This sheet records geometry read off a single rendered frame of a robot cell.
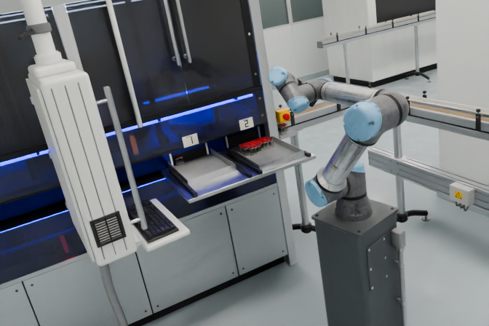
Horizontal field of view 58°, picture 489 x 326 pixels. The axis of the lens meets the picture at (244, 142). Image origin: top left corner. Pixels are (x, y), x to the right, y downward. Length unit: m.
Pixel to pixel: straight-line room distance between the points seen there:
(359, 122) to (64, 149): 1.02
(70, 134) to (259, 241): 1.50
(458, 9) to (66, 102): 2.44
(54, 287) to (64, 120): 1.11
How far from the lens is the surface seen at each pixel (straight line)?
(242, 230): 2.70
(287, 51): 7.95
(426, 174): 2.85
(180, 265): 2.64
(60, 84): 1.66
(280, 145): 2.47
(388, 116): 1.43
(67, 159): 1.71
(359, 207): 1.84
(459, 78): 3.29
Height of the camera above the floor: 1.73
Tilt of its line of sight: 19 degrees down
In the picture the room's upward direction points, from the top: 10 degrees counter-clockwise
